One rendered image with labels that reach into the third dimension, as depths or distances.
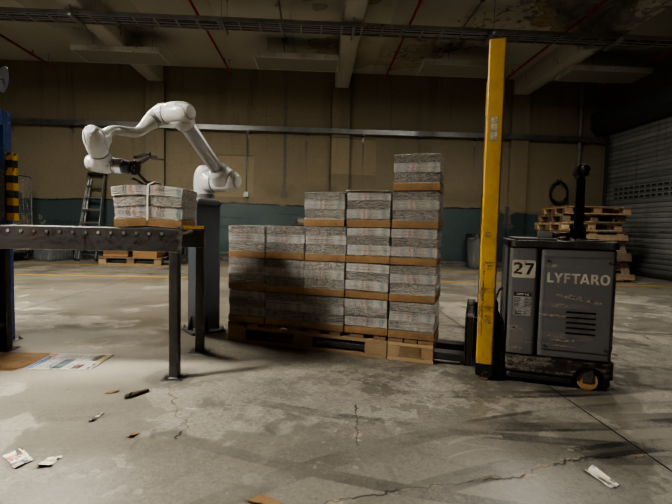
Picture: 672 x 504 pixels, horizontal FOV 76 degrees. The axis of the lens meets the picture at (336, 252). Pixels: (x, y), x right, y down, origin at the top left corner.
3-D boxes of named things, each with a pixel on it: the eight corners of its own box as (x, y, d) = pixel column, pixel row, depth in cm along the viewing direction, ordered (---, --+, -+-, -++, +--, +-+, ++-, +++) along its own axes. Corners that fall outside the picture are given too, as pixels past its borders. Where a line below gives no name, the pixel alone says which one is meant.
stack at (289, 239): (253, 328, 347) (254, 225, 342) (397, 344, 311) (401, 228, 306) (226, 340, 310) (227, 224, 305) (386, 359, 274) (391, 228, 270)
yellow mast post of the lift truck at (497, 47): (475, 358, 249) (489, 46, 239) (492, 360, 246) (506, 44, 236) (475, 363, 240) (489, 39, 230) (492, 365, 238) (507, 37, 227)
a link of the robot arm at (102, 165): (112, 178, 249) (106, 160, 239) (85, 175, 248) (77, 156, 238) (120, 166, 256) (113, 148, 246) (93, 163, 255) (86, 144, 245)
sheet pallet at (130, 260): (175, 262, 926) (175, 235, 922) (161, 265, 843) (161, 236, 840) (117, 260, 920) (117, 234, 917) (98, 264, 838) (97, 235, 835)
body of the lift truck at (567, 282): (496, 348, 305) (501, 235, 300) (583, 357, 288) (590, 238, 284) (501, 381, 239) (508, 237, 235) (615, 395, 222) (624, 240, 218)
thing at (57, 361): (113, 355, 270) (113, 353, 270) (89, 370, 241) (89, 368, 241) (53, 354, 268) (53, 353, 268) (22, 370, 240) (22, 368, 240)
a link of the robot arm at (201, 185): (203, 195, 343) (203, 167, 341) (221, 195, 335) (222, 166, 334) (188, 193, 328) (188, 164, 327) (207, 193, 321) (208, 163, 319)
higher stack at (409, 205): (396, 344, 311) (402, 163, 304) (439, 348, 302) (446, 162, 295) (385, 359, 275) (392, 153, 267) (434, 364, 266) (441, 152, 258)
